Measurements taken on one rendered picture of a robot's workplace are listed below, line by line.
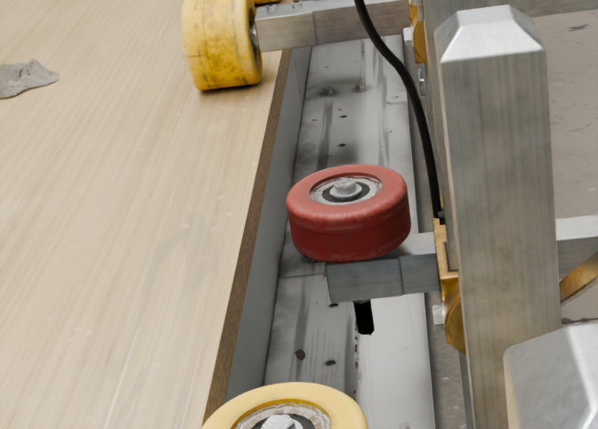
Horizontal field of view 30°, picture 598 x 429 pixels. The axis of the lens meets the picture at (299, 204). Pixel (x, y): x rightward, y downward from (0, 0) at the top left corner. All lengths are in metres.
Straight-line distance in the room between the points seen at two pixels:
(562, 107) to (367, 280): 2.50
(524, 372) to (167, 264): 0.55
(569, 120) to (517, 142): 2.74
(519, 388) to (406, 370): 0.89
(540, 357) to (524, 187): 0.24
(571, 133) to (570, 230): 2.30
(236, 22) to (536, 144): 0.56
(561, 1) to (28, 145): 0.45
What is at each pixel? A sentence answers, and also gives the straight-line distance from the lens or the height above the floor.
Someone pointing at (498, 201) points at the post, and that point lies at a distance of 0.40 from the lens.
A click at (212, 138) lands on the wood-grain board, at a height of 0.90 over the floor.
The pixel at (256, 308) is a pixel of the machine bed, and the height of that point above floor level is 0.67.
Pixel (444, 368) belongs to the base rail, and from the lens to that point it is 0.91.
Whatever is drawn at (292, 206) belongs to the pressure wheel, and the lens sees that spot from 0.72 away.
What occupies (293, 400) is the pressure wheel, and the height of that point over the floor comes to 0.91.
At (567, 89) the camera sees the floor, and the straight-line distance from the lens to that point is 3.34.
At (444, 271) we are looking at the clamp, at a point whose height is 0.87.
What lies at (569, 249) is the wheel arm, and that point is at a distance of 0.75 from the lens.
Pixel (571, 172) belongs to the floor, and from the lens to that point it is 2.83.
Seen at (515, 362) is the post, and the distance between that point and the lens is 0.16.
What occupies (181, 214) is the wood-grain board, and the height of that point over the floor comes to 0.90.
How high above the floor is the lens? 1.22
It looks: 26 degrees down
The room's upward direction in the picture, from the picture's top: 10 degrees counter-clockwise
